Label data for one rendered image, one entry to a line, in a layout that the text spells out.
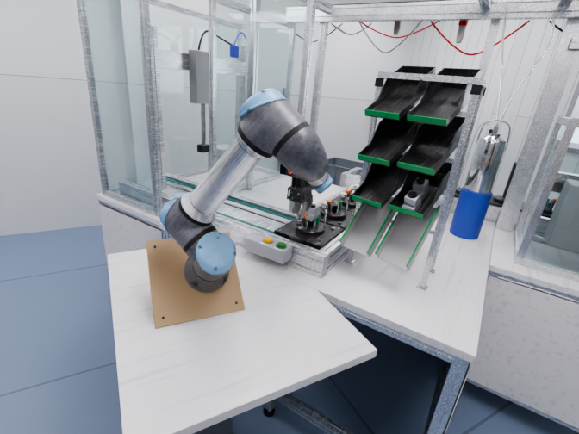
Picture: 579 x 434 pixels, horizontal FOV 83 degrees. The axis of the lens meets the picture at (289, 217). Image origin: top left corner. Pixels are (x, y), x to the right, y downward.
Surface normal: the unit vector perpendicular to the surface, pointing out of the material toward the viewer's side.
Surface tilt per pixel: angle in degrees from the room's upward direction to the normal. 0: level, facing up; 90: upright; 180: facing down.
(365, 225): 45
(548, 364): 90
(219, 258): 51
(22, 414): 0
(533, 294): 90
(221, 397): 0
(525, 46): 90
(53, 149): 90
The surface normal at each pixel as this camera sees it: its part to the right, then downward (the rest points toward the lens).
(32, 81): 0.48, 0.36
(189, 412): 0.08, -0.92
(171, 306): 0.36, -0.40
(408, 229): -0.42, -0.50
